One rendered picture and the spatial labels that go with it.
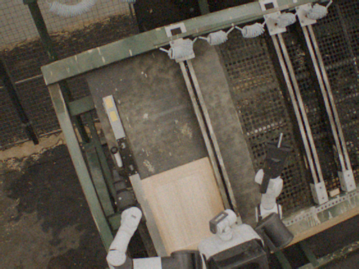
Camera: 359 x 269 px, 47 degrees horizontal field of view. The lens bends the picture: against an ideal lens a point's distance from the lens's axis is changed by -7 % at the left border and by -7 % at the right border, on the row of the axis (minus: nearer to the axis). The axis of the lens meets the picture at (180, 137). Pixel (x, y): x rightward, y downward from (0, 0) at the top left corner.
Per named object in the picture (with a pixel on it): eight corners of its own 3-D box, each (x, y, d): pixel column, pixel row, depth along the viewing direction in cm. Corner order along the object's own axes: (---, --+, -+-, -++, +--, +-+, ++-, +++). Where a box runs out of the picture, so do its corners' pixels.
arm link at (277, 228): (288, 230, 196) (293, 236, 183) (274, 242, 197) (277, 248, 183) (274, 211, 197) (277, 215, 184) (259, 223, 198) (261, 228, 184)
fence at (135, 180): (161, 264, 232) (162, 266, 228) (102, 98, 221) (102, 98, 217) (170, 260, 233) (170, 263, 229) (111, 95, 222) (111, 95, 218)
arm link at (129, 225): (125, 212, 205) (115, 234, 195) (131, 203, 198) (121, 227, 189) (137, 218, 206) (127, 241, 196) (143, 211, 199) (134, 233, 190)
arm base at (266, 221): (291, 234, 194) (297, 237, 183) (270, 252, 194) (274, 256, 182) (272, 210, 195) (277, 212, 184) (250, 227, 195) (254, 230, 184)
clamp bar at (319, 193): (311, 203, 245) (331, 212, 222) (252, 6, 232) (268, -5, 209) (325, 197, 247) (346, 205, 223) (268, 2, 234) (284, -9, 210)
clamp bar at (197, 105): (229, 238, 238) (242, 250, 214) (161, 31, 224) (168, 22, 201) (245, 231, 239) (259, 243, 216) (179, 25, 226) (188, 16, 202)
